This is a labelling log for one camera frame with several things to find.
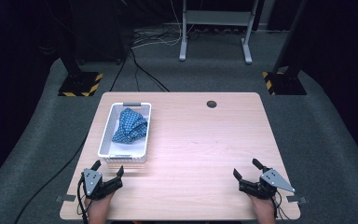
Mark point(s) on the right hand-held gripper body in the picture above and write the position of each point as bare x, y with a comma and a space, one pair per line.
272, 183

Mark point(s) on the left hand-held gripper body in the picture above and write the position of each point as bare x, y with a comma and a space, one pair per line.
93, 183

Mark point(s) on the white plastic basket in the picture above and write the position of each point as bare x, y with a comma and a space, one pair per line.
118, 152

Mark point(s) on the blue checkered cloth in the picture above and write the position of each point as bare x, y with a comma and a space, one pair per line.
130, 126

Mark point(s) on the person's left hand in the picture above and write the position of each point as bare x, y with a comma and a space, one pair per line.
99, 207

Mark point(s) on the person's right hand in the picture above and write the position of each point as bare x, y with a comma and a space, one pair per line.
263, 208

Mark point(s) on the grey tape tab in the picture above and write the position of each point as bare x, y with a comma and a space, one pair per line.
66, 198
297, 200

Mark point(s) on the dark round table grommet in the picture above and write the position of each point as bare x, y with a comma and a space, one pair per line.
211, 104

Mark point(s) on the black stand with striped base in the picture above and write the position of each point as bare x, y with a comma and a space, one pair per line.
79, 84
284, 84

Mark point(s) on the black cabinet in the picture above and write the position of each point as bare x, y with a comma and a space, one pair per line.
102, 31

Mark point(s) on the grey metal table frame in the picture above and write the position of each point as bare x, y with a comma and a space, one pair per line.
218, 17

